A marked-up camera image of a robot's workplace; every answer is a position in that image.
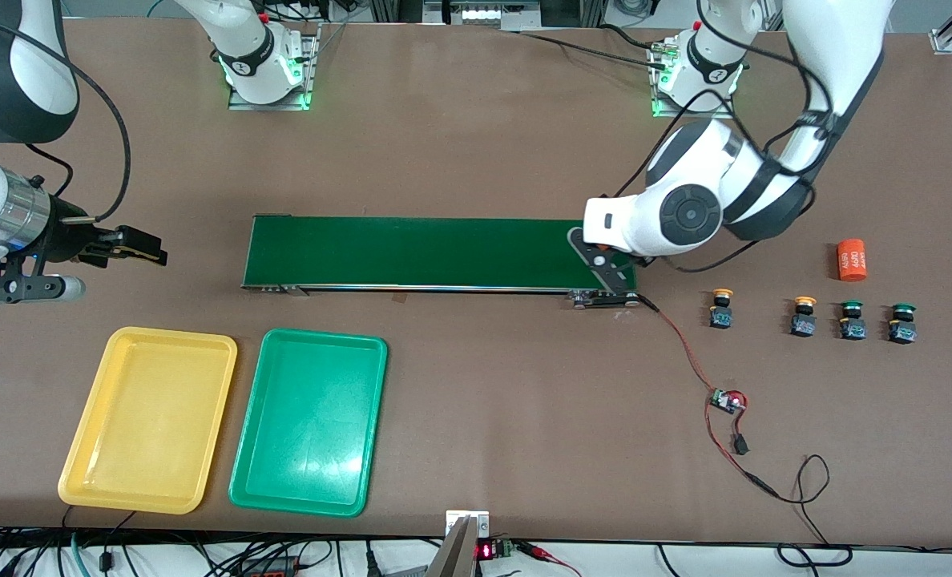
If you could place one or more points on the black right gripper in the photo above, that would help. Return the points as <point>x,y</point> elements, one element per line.
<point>70,234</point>

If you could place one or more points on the yellow push button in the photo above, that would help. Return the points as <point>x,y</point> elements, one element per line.
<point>803,319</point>
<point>721,312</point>

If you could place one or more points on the green push button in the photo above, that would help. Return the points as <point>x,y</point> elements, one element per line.
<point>902,325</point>
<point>852,322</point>

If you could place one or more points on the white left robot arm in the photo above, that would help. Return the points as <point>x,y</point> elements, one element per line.
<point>628,220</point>

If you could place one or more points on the yellow plastic tray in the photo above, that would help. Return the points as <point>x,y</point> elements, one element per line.
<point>155,449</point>

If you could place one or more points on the green plastic tray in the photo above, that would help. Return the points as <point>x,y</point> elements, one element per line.
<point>308,433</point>

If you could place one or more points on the green conveyor belt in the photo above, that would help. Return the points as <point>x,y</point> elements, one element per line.
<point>444,252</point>

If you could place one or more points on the orange power strip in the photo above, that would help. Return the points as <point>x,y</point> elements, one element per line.
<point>272,569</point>

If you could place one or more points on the white framed light unit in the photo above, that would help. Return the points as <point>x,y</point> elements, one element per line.
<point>480,14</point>

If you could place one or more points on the red digit display module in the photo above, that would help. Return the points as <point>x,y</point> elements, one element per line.
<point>486,550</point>

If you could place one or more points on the red clip lead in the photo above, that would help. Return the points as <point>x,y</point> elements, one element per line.
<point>536,550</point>

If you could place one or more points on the small green circuit board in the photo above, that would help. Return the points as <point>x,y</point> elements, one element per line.
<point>728,400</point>

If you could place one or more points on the small black plug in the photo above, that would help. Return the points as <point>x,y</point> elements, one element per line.
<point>740,445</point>

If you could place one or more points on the aluminium base plate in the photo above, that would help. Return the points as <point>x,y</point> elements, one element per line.
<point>688,114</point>
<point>244,104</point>

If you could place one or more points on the aluminium camera bracket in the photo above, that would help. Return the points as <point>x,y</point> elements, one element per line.
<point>456,553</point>

